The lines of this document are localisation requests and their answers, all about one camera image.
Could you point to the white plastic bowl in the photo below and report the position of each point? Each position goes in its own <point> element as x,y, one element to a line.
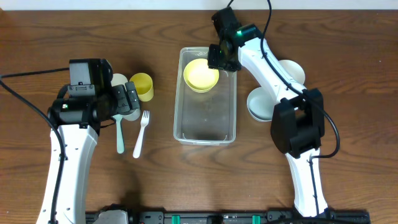
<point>294,70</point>

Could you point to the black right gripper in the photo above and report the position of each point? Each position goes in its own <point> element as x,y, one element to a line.
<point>213,59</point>

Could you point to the yellow plastic cup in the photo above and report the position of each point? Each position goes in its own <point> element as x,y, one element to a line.
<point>144,86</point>

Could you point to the white plastic fork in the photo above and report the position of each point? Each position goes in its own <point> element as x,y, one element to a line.
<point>144,122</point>

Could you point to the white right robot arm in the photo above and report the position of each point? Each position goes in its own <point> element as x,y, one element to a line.
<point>297,113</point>

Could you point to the white plastic cup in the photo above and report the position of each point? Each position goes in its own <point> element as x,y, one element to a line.
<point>120,79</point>

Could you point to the yellow plastic bowl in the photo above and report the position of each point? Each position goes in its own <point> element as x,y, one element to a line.
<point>199,77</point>

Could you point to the clear plastic container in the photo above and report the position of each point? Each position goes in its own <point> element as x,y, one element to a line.
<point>207,119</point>

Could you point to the light green plastic spoon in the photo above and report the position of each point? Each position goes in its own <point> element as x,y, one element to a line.
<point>119,133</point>

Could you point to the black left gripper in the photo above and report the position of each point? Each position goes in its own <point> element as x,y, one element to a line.
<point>124,106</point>

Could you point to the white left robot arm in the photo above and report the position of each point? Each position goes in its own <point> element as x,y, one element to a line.
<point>76,116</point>

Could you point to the light blue plastic bowl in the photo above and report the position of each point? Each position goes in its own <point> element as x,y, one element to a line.
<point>260,105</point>

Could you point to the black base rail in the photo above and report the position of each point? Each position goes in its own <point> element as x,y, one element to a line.
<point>275,215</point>

